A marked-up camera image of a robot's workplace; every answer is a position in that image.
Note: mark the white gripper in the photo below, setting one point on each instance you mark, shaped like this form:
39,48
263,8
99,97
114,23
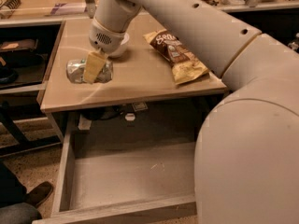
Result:
106,41

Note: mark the sea salt chips bag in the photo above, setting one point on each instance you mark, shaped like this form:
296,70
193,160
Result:
185,65

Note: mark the open grey wooden drawer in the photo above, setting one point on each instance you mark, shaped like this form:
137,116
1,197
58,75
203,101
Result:
121,172

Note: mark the white bowl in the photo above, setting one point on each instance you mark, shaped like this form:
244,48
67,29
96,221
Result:
122,48

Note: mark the crushed 7up can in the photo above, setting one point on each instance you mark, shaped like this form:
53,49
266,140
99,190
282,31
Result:
75,69

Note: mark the brown shoe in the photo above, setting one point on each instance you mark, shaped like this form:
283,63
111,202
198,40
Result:
39,194

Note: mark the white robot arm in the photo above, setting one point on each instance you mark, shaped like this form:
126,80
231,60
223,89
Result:
246,164

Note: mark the counter cabinet with top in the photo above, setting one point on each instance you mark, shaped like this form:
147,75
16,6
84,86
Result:
139,75

